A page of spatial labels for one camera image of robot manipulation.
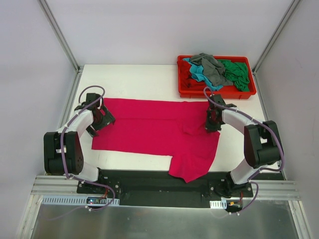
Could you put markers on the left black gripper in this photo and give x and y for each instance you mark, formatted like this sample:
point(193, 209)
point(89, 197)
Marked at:
point(105, 122)

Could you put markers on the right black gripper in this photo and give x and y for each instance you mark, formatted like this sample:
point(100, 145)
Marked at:
point(213, 125)

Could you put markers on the magenta t shirt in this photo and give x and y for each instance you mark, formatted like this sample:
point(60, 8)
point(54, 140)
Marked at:
point(175, 129)

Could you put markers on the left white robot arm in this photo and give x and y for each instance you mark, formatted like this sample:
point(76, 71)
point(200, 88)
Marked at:
point(62, 148)

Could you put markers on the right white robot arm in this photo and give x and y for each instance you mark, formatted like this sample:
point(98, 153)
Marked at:
point(262, 144)

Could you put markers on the red t shirt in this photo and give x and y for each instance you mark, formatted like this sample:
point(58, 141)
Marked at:
point(186, 82)

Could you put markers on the grey t shirt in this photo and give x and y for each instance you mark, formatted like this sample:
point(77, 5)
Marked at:
point(213, 69)

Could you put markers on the teal t shirt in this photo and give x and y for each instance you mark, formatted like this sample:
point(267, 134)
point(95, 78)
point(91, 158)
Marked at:
point(196, 72)

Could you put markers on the green t shirt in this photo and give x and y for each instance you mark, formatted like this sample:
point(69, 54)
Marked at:
point(237, 73)

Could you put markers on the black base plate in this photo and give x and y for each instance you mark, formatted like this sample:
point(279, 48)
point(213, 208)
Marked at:
point(159, 189)

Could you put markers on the left white cable duct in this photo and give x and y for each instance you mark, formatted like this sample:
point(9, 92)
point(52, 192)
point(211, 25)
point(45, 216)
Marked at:
point(79, 201)

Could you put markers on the white cable duct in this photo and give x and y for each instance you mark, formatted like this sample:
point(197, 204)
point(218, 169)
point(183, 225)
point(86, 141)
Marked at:
point(221, 204)
point(79, 201)

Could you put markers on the right white cable duct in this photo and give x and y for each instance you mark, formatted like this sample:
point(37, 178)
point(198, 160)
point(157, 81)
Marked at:
point(221, 204)

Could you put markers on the left aluminium frame post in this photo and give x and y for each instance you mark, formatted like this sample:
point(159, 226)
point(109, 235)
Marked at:
point(58, 33)

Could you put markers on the aluminium frame post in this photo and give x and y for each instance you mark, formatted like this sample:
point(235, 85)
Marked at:
point(294, 4)
point(58, 33)

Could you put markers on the right aluminium frame post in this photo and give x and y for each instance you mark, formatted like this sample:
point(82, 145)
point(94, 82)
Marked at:
point(294, 4)

